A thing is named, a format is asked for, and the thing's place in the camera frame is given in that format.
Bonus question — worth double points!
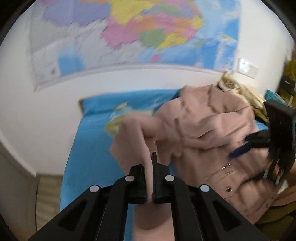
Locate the pink beige coat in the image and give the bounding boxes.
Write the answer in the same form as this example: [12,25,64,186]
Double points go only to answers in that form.
[109,83,296,241]

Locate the cream yellow garment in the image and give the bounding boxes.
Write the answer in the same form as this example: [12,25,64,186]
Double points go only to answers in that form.
[218,72,269,123]

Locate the blue bed sheet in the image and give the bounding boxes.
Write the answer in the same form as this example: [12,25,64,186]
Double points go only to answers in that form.
[59,89,270,241]

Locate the olive mustard garment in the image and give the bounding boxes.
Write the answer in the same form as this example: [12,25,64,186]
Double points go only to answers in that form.
[278,59,295,106]

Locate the white wall switch plate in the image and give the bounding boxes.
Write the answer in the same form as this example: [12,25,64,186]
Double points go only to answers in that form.
[237,58,259,79]

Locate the wooden bed frame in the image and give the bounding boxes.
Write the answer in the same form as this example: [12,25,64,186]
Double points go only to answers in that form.
[78,98,85,115]

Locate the colourful wall map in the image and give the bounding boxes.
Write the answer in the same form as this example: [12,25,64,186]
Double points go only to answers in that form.
[30,1,241,88]

